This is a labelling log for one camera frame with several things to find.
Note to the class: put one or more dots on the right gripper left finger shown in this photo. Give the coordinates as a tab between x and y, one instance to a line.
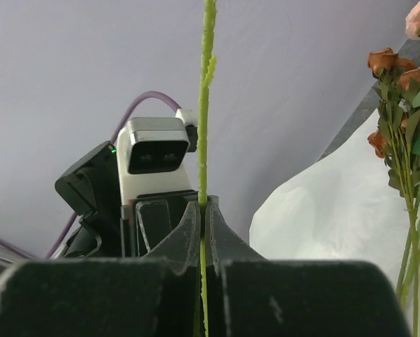
156	295

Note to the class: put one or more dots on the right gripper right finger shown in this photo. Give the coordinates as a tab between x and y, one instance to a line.
249	295

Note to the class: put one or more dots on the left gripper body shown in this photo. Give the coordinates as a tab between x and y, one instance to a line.
165	224

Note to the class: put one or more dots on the white wrapping paper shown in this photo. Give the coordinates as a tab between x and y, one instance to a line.
342	207

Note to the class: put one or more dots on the white flower stem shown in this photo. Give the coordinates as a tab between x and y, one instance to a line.
208	65

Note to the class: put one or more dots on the orange flower stem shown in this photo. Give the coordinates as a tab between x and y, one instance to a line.
398	84

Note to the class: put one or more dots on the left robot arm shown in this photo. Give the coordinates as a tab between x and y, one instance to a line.
91	188

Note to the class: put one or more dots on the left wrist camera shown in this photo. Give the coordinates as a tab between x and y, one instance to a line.
150	153

